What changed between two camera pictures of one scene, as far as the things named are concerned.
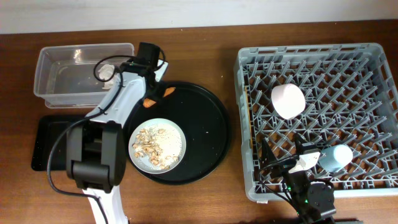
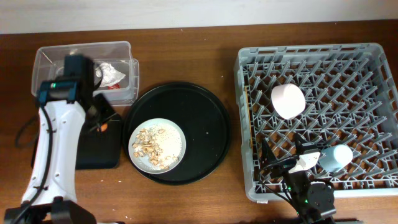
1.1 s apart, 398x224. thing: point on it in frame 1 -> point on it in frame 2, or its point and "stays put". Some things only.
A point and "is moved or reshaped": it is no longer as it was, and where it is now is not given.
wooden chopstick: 249,121 stays put
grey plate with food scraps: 157,145 stays put
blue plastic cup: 334,158 stays put
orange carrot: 148,102 is moved or reshaped
